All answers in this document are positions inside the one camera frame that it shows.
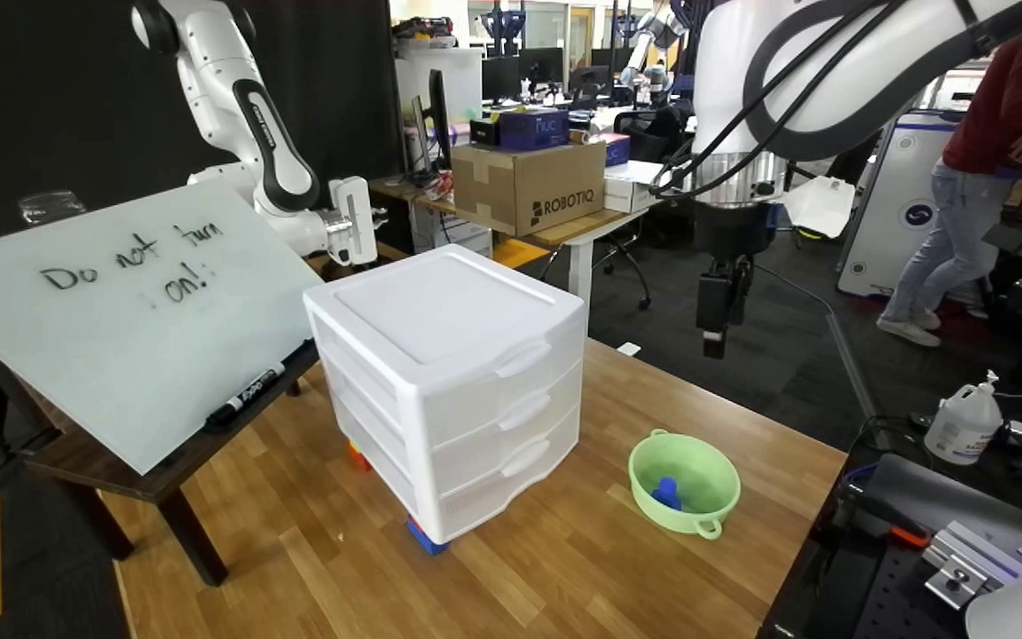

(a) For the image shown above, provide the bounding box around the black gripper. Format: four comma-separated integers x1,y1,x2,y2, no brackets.
694,258,751,360

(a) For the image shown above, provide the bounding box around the blue plastic object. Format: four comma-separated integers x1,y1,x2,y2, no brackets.
653,474,680,510

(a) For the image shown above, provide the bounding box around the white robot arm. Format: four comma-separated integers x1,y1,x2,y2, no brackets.
651,0,1022,360

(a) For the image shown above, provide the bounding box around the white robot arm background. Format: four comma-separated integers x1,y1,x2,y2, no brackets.
128,0,377,265

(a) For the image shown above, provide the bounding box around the green plastic pot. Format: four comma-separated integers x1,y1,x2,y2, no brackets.
629,429,741,538

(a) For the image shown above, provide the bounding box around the white machine cabinet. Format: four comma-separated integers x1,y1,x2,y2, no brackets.
839,70,978,298

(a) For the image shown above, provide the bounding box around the large cardboard box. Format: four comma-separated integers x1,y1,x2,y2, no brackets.
452,145,607,235

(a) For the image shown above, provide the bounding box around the white plastic jug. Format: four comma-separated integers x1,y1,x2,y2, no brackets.
922,374,1003,465

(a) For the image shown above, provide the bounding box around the white three-drawer storage unit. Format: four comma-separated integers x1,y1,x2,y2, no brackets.
301,244,586,543

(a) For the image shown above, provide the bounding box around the black perforated breadboard plate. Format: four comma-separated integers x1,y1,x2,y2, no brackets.
757,455,1022,639

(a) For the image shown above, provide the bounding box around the person in red shirt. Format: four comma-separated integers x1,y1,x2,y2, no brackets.
875,34,1022,347

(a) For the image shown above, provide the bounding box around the blue block under drawers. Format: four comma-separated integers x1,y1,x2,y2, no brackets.
405,517,448,555

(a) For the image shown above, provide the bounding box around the black marker pen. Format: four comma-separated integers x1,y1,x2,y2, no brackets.
205,365,283,427

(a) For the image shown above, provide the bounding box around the whiteboard with handwriting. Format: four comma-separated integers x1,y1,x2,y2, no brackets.
0,184,315,472

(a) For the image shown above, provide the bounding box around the dark wooden side table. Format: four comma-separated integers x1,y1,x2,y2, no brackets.
23,342,319,587

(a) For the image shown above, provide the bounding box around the aluminium extrusion rail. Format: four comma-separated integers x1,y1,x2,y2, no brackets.
922,520,1022,609

